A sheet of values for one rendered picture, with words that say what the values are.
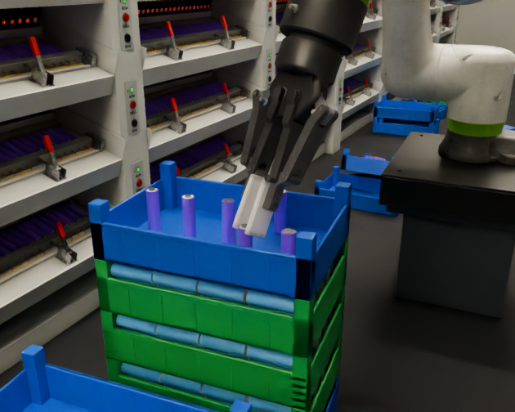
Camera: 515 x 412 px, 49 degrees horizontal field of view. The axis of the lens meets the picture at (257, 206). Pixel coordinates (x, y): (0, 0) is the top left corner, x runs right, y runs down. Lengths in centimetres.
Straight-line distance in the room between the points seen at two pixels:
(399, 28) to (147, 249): 77
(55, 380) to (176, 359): 16
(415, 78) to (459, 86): 10
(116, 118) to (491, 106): 83
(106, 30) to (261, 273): 78
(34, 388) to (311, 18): 56
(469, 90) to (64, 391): 101
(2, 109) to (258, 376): 66
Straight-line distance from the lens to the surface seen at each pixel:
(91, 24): 134
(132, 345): 83
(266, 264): 67
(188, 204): 79
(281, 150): 67
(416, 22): 128
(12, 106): 114
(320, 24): 67
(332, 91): 257
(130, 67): 135
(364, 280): 156
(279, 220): 82
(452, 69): 136
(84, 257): 133
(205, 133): 165
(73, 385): 78
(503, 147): 141
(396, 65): 135
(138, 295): 78
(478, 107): 137
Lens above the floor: 75
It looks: 22 degrees down
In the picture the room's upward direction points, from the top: straight up
